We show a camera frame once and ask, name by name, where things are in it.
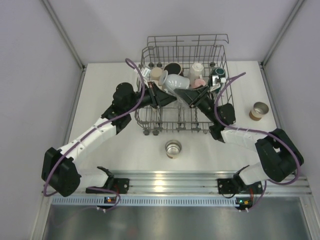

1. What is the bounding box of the pink mug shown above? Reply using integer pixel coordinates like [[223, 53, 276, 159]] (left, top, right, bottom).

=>
[[191, 78, 206, 89]]

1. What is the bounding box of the light blue mug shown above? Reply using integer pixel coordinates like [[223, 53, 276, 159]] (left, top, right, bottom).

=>
[[158, 70, 190, 92]]

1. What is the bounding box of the cream mug with handle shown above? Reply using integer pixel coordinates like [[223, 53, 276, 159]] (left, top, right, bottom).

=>
[[188, 62, 204, 82]]

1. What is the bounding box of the beige plain cup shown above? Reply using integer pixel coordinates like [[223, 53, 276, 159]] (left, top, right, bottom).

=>
[[150, 67, 163, 81]]

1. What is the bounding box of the white cup teal base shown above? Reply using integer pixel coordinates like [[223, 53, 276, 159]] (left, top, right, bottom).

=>
[[209, 67, 226, 79]]

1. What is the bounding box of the black skull mug red inside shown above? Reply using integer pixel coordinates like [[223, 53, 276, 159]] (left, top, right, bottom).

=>
[[163, 62, 184, 77]]

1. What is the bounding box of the grey wire dish rack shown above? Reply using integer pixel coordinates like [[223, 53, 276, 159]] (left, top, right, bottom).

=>
[[134, 33, 236, 138]]

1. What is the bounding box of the clear glass tumbler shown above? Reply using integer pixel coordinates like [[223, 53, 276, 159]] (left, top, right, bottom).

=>
[[176, 98, 189, 113]]

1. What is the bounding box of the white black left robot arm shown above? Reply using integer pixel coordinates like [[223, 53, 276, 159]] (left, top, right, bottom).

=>
[[174, 86, 304, 192]]

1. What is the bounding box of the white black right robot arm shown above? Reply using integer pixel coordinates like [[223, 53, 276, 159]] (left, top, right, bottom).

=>
[[41, 82, 187, 197]]

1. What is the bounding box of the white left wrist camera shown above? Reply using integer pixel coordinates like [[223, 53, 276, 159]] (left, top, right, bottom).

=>
[[208, 75, 226, 92]]

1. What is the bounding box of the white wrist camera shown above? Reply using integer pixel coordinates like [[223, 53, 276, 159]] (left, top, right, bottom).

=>
[[140, 66, 151, 80], [208, 75, 226, 92]]

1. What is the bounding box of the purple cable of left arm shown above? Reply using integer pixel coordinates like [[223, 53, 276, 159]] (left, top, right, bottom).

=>
[[214, 71, 301, 212]]

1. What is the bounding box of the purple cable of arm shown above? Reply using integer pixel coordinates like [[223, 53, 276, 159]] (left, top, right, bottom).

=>
[[214, 71, 301, 212], [42, 58, 148, 213]]

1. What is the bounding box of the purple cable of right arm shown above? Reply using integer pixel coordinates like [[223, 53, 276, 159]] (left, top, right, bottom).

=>
[[42, 58, 148, 213]]

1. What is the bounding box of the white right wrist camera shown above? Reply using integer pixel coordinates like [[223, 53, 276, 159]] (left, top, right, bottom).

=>
[[140, 66, 151, 80]]

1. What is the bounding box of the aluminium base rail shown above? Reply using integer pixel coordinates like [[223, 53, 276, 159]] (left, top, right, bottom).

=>
[[41, 169, 313, 198]]

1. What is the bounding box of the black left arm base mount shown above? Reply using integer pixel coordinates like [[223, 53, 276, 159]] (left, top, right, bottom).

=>
[[217, 176, 263, 196]]

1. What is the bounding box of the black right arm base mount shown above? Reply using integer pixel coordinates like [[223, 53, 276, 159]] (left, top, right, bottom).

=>
[[85, 177, 130, 194]]

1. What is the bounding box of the perforated blue-grey cable tray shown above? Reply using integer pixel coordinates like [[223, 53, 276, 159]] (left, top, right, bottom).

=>
[[51, 196, 239, 207]]

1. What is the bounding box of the aluminium corner frame post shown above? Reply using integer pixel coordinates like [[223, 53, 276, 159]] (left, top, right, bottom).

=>
[[39, 0, 85, 71]]

